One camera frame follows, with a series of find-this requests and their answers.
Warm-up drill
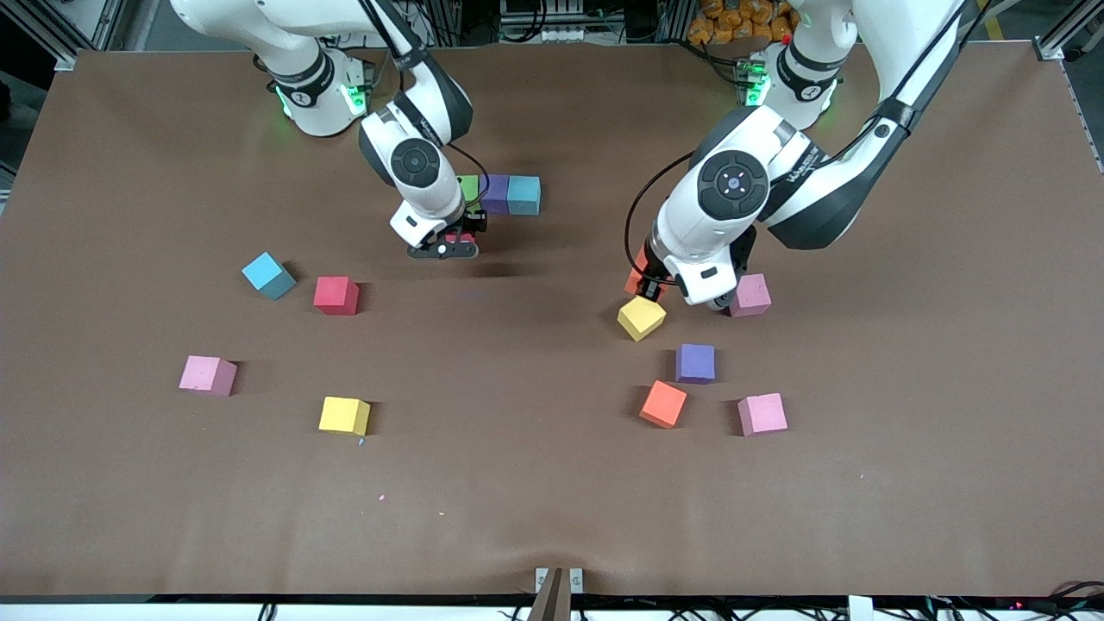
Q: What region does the orange foam cube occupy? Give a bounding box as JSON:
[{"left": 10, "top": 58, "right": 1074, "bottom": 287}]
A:
[
  {"left": 639, "top": 380, "right": 689, "bottom": 430},
  {"left": 624, "top": 244, "right": 658, "bottom": 298}
]

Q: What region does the light blue foam cube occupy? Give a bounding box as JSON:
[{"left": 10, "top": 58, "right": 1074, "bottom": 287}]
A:
[
  {"left": 241, "top": 252, "right": 297, "bottom": 301},
  {"left": 507, "top": 176, "right": 543, "bottom": 216}
]

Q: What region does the yellow foam cube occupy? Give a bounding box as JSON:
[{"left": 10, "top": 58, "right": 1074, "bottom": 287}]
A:
[
  {"left": 318, "top": 396, "right": 372, "bottom": 436},
  {"left": 617, "top": 295, "right": 668, "bottom": 342}
]

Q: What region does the pink foam cube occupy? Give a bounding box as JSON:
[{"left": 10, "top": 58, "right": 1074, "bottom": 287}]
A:
[
  {"left": 179, "top": 355, "right": 238, "bottom": 398},
  {"left": 729, "top": 273, "right": 773, "bottom": 318},
  {"left": 737, "top": 392, "right": 789, "bottom": 437}
]

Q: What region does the white rack equipment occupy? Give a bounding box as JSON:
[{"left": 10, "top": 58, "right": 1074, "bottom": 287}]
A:
[{"left": 499, "top": 0, "right": 624, "bottom": 44}]

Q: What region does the bag of orange items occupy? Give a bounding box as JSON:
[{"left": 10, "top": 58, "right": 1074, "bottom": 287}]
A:
[{"left": 688, "top": 0, "right": 799, "bottom": 46}]

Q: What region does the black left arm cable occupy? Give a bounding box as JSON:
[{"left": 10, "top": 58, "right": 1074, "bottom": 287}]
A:
[{"left": 624, "top": 0, "right": 986, "bottom": 287}]

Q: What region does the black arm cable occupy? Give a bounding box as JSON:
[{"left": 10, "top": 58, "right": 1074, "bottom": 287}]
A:
[
  {"left": 624, "top": 0, "right": 986, "bottom": 287},
  {"left": 442, "top": 141, "right": 491, "bottom": 208}
]

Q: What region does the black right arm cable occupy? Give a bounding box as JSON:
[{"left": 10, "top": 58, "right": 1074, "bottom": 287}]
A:
[{"left": 442, "top": 141, "right": 491, "bottom": 208}]

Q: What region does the metal table edge bracket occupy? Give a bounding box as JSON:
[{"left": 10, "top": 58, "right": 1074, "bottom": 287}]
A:
[{"left": 528, "top": 567, "right": 585, "bottom": 621}]

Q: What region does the aluminium frame profile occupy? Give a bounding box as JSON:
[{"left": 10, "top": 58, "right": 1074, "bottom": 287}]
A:
[
  {"left": 0, "top": 0, "right": 117, "bottom": 72},
  {"left": 1033, "top": 0, "right": 1104, "bottom": 61}
]

